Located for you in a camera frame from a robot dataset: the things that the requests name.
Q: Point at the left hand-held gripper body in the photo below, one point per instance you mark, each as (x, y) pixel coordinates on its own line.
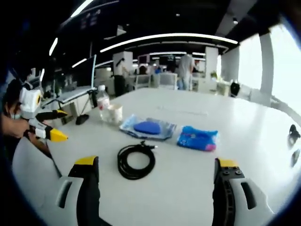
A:
(29, 101)

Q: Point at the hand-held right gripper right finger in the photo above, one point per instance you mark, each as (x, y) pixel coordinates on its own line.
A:
(223, 193)

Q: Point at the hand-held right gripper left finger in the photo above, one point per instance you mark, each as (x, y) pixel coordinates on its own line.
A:
(88, 188)

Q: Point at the clear plastic bottle white cap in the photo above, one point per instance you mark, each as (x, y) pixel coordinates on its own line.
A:
(103, 103)

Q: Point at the blue flowered tissue pack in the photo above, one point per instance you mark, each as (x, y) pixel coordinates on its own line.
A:
(197, 139)

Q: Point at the white paper cup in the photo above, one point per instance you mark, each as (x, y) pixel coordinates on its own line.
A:
(115, 114)

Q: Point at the bagged blue sponge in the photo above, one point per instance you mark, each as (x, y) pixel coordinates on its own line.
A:
(148, 127)

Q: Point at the person's left hand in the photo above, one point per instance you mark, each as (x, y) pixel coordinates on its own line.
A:
(20, 127)

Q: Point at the person's own upper body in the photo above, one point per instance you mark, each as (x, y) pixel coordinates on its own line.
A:
(10, 94)

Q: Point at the white side desk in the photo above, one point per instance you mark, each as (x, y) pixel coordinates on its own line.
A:
(75, 93)

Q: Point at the large dark monitor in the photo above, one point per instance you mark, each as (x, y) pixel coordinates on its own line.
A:
(85, 73)

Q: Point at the white table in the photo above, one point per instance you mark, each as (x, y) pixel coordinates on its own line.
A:
(164, 195)

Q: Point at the short ceiling light strip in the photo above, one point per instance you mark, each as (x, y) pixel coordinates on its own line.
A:
(53, 46)

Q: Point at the dark grey oval item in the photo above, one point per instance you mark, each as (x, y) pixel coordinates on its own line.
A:
(295, 157)

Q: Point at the small black item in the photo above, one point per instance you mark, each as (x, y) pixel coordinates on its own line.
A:
(293, 130)

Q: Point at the white office chair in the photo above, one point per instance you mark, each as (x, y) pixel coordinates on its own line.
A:
(168, 81)
(143, 82)

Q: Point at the black office chair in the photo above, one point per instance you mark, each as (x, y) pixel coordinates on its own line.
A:
(235, 89)

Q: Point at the straight ceiling light strip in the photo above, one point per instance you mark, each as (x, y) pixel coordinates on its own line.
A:
(80, 10)

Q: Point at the ceiling air vent panel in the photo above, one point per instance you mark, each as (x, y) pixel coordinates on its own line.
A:
(117, 33)

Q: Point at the green potted plant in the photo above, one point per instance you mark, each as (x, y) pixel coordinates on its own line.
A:
(214, 75)

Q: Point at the long curved ceiling light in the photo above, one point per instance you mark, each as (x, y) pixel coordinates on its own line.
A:
(169, 35)

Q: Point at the pink wall screen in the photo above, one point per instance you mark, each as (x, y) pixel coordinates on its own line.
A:
(144, 58)

